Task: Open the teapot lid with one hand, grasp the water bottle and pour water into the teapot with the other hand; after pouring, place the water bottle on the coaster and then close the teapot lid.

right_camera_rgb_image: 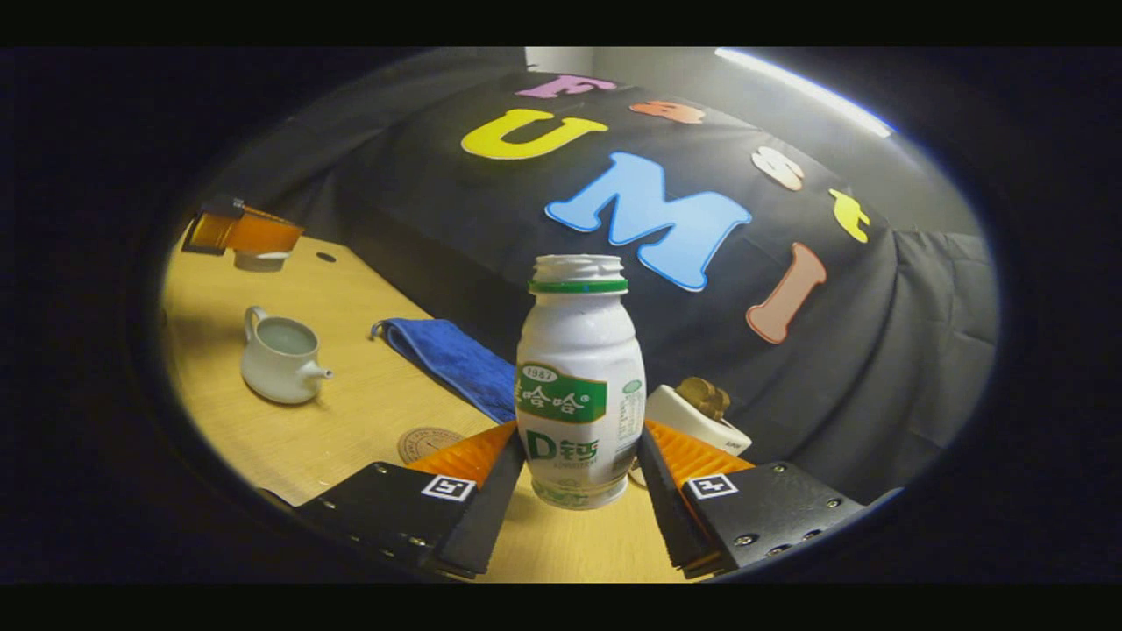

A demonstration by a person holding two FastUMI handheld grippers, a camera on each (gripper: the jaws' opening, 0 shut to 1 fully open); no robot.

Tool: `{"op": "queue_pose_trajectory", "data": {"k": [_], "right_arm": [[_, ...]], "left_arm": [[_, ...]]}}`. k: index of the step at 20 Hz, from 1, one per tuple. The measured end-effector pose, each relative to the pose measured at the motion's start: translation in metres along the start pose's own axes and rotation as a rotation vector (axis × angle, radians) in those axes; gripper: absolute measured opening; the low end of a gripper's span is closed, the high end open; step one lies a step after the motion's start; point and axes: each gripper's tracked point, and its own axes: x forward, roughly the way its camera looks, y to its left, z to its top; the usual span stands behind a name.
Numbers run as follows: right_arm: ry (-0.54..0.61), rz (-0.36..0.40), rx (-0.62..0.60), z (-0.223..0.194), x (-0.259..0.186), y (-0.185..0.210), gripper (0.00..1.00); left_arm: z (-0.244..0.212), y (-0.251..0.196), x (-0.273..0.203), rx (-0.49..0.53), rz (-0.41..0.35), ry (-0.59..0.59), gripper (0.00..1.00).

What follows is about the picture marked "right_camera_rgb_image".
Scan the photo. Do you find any white green-label water bottle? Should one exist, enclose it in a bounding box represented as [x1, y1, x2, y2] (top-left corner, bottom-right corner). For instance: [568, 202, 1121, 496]
[515, 254, 647, 511]

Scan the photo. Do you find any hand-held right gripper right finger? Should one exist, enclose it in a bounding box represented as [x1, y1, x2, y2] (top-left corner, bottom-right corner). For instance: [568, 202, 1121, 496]
[636, 419, 869, 579]

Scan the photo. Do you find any round cork coaster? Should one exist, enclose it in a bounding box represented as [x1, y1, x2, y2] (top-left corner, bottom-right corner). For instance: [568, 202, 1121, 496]
[397, 427, 465, 465]

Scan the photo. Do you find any white ceramic teacup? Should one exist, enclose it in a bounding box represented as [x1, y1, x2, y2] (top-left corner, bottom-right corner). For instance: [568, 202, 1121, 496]
[241, 306, 334, 405]

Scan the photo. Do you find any blue towel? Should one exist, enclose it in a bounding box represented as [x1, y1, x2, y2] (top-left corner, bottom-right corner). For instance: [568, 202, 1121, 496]
[371, 317, 518, 425]

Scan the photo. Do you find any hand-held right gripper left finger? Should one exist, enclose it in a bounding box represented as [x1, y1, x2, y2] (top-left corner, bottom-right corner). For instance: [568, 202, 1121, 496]
[294, 421, 527, 579]

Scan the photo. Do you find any white toaster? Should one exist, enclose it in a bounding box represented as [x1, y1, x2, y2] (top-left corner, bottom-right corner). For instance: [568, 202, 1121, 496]
[644, 384, 753, 457]

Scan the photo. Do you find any brown bread slice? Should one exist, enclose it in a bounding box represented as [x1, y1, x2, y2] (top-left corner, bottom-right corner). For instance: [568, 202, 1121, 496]
[675, 377, 731, 422]

